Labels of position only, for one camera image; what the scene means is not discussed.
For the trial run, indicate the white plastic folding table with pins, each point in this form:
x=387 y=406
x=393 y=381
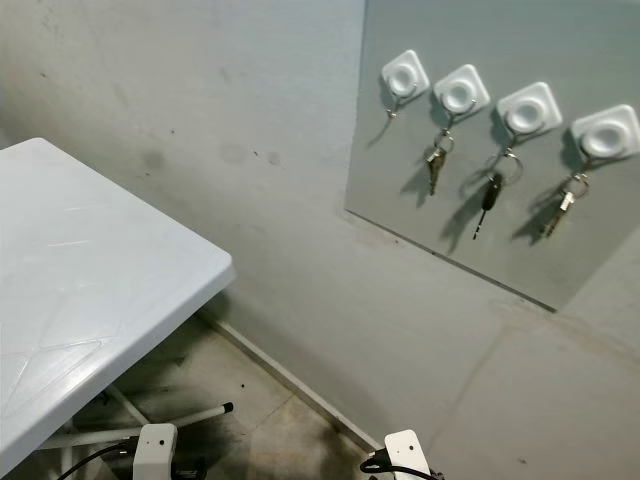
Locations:
x=100 y=260

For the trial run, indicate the black car key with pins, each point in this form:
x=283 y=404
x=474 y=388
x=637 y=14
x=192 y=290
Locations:
x=493 y=190

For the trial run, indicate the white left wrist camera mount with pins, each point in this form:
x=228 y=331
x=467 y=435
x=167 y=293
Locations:
x=155 y=450

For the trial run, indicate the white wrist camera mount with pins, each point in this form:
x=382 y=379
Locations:
x=155 y=450
x=407 y=450

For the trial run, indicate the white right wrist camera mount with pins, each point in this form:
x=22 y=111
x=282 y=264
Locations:
x=407 y=450

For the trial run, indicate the white square wall hook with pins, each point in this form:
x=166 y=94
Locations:
x=528 y=110
x=607 y=133
x=405 y=75
x=460 y=92

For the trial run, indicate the grey metal wall board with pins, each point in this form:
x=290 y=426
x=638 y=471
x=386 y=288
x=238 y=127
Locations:
x=510 y=30

